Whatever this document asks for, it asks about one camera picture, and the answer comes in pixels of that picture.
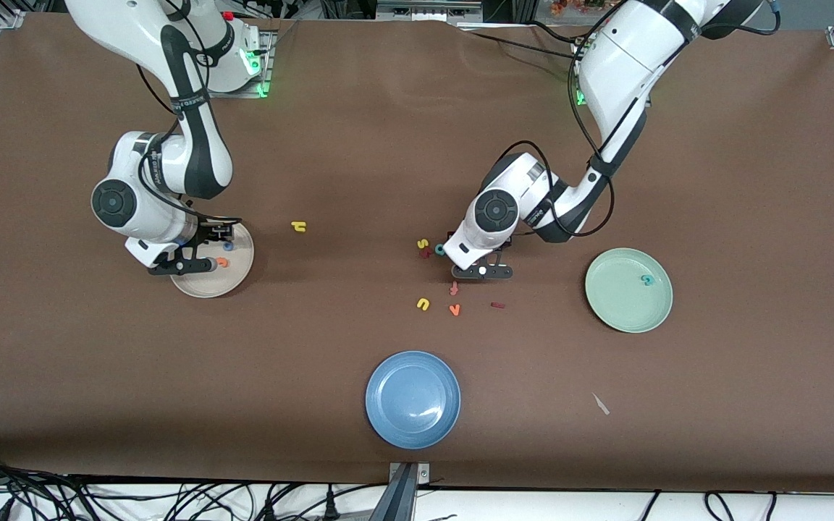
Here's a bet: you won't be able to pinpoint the beige brown plate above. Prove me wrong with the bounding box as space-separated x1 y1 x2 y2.
171 221 256 299

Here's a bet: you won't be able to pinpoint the light green plate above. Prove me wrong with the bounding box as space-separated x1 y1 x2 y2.
585 247 674 334

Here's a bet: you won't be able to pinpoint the blue plate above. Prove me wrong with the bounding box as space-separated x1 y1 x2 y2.
365 351 461 450

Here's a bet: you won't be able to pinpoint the grey power strip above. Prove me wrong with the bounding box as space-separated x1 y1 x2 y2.
376 0 484 22

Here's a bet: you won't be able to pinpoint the orange artificial flowers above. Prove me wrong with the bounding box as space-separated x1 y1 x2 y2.
549 0 610 17

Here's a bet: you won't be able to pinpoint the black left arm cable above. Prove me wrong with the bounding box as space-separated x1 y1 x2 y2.
498 43 615 238

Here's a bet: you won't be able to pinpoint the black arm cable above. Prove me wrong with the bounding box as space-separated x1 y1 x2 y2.
135 0 244 226
498 43 615 238

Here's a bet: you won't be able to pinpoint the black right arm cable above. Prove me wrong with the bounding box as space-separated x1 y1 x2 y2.
135 0 244 226

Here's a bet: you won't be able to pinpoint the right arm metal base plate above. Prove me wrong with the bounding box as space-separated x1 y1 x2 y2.
203 33 274 98

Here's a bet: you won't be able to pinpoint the black cable on tabletop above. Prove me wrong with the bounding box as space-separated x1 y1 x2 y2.
460 20 581 62

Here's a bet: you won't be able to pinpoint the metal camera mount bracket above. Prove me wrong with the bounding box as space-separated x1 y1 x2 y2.
370 462 432 521

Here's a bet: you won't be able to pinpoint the black looped cable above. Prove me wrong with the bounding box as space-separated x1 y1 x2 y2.
704 491 778 521

